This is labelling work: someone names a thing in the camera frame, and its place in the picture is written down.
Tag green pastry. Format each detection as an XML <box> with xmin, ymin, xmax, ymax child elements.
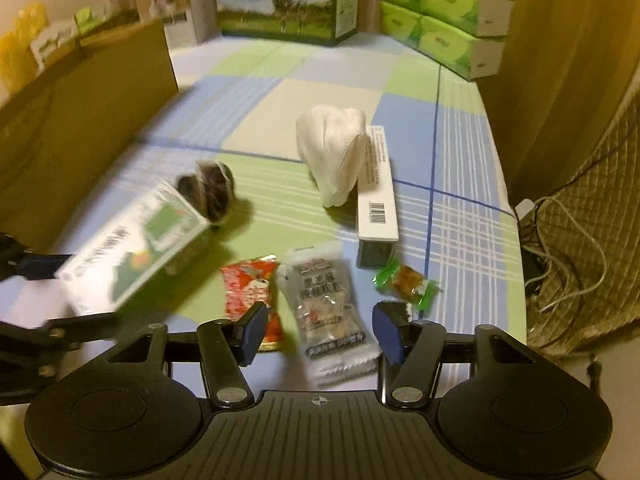
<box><xmin>372</xmin><ymin>255</ymin><xmax>442</xmax><ymax>311</ymax></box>

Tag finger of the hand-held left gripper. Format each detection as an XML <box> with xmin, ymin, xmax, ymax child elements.
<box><xmin>0</xmin><ymin>312</ymin><xmax>117</xmax><ymax>403</ymax></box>
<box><xmin>0</xmin><ymin>232</ymin><xmax>72</xmax><ymax>281</ymax></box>

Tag white and green carton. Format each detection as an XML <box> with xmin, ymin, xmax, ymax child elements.
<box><xmin>54</xmin><ymin>180</ymin><xmax>211</xmax><ymax>317</ymax></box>

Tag brown cardboard box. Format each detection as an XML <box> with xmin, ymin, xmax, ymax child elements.
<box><xmin>0</xmin><ymin>20</ymin><xmax>180</xmax><ymax>252</ymax></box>

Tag yellow plastic bag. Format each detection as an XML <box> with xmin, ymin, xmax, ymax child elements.
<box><xmin>0</xmin><ymin>2</ymin><xmax>49</xmax><ymax>93</ymax></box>

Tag green tissue pack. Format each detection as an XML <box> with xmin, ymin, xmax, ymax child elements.
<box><xmin>75</xmin><ymin>5</ymin><xmax>108</xmax><ymax>37</ymax></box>

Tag checkered bed sheet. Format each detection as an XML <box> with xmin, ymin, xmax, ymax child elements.
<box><xmin>0</xmin><ymin>30</ymin><xmax>528</xmax><ymax>411</ymax></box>

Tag quilted beige cloth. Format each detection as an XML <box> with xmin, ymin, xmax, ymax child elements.
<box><xmin>522</xmin><ymin>92</ymin><xmax>640</xmax><ymax>357</ymax></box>

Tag stack of green tissue packs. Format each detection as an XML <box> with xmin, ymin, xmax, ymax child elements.
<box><xmin>377</xmin><ymin>0</ymin><xmax>516</xmax><ymax>81</ymax></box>

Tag clear grey snack packet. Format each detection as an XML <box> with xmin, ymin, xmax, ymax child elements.
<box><xmin>277</xmin><ymin>242</ymin><xmax>379</xmax><ymax>387</ymax></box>

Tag small white product box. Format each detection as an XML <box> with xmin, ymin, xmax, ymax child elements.
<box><xmin>136</xmin><ymin>0</ymin><xmax>221</xmax><ymax>47</ymax></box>

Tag white cables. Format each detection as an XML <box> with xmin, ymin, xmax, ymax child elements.
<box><xmin>520</xmin><ymin>196</ymin><xmax>608</xmax><ymax>313</ymax></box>

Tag white cloth bundle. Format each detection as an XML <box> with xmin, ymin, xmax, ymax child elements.
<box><xmin>295</xmin><ymin>105</ymin><xmax>369</xmax><ymax>208</ymax></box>

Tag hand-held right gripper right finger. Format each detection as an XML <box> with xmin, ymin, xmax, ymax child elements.
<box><xmin>372</xmin><ymin>301</ymin><xmax>556</xmax><ymax>407</ymax></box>

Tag long white box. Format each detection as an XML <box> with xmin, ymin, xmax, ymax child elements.
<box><xmin>356</xmin><ymin>125</ymin><xmax>399</xmax><ymax>267</ymax></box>

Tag dark velvet scrunchie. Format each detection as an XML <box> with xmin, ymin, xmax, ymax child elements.
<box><xmin>177</xmin><ymin>159</ymin><xmax>237</xmax><ymax>226</ymax></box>

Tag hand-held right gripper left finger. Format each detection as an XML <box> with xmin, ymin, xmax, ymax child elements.
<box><xmin>100</xmin><ymin>301</ymin><xmax>269</xmax><ymax>407</ymax></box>

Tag white cardboard carrier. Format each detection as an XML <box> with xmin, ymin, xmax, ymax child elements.
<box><xmin>30</xmin><ymin>22</ymin><xmax>83</xmax><ymax>68</ymax></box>

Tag blue and green milk carton case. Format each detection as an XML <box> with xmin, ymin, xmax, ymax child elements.
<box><xmin>210</xmin><ymin>0</ymin><xmax>364</xmax><ymax>47</ymax></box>

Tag red snack packet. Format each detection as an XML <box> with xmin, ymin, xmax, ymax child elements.
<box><xmin>220</xmin><ymin>255</ymin><xmax>286</xmax><ymax>353</ymax></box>

